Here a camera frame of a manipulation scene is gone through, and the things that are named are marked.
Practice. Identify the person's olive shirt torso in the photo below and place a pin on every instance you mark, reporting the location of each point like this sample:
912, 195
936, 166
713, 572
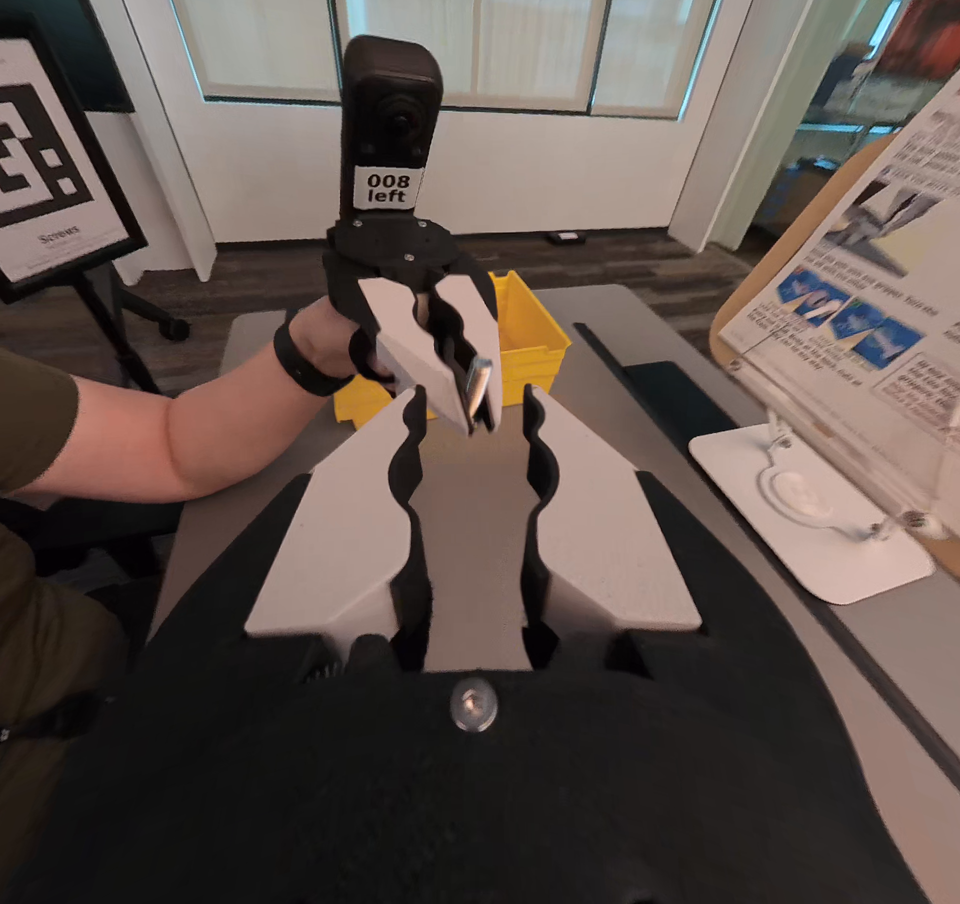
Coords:
30, 409

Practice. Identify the red canvas painting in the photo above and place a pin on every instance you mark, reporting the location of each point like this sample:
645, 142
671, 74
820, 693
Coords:
922, 38

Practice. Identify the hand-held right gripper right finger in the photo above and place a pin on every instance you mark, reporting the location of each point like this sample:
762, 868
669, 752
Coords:
615, 544

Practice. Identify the yellow plastic bin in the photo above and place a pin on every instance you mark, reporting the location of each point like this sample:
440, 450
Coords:
532, 334

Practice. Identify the black floor device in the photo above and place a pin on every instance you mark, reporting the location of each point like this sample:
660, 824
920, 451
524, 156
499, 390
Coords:
566, 237

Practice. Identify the large glass window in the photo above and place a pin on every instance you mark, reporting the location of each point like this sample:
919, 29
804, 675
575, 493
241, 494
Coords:
262, 19

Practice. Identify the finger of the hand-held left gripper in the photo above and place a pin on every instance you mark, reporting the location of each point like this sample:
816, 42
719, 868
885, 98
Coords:
480, 319
412, 364

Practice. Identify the white page ledge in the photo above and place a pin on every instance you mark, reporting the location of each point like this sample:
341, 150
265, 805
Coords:
825, 424

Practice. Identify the person's left hand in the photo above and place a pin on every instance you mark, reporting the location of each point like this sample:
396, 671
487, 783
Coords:
322, 334

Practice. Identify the white stand base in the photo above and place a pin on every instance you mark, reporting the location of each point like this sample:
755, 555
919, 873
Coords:
750, 484

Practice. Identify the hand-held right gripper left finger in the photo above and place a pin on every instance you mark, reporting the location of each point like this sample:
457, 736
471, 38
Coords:
330, 544

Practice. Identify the black table strip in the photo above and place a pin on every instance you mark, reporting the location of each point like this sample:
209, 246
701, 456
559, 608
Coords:
600, 353

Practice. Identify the black framed marker sign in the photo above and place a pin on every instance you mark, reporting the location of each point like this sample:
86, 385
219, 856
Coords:
67, 236

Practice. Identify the black sign easel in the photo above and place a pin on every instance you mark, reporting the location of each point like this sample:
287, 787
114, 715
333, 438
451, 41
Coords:
112, 326

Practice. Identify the person's left forearm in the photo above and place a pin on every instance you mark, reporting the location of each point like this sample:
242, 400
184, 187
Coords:
187, 431

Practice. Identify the steel hex bolt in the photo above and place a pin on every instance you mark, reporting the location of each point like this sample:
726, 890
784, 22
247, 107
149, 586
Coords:
478, 383

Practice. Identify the instruction sheet on wooden board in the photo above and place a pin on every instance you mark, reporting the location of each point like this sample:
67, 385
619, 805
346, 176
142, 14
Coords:
795, 244

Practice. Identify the white instruction sheet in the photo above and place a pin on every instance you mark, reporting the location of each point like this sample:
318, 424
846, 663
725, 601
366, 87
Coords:
862, 319

